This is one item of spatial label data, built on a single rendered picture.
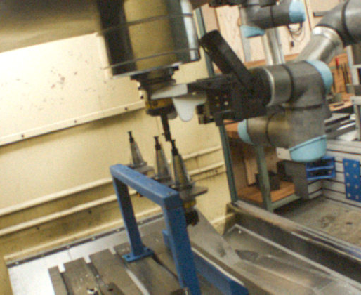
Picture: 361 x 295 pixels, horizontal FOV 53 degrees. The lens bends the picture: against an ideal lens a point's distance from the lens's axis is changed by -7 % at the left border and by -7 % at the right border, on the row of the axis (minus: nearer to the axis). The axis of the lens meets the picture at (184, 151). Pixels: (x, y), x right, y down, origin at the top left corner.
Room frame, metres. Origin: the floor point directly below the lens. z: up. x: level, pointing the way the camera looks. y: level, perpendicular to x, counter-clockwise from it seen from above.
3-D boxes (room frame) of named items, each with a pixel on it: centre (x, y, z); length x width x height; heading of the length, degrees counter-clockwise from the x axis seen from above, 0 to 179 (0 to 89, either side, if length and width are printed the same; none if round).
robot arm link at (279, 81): (0.70, -0.17, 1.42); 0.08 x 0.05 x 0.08; 20
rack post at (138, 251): (1.21, 0.22, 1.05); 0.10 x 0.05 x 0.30; 113
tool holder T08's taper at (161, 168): (0.97, 0.06, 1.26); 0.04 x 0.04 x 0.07
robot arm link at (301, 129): (0.74, -0.23, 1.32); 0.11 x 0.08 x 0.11; 29
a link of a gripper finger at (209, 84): (0.63, -0.06, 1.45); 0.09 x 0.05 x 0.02; 123
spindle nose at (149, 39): (0.63, 0.02, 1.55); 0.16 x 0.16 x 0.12
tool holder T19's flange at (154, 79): (0.63, 0.02, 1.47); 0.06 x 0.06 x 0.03
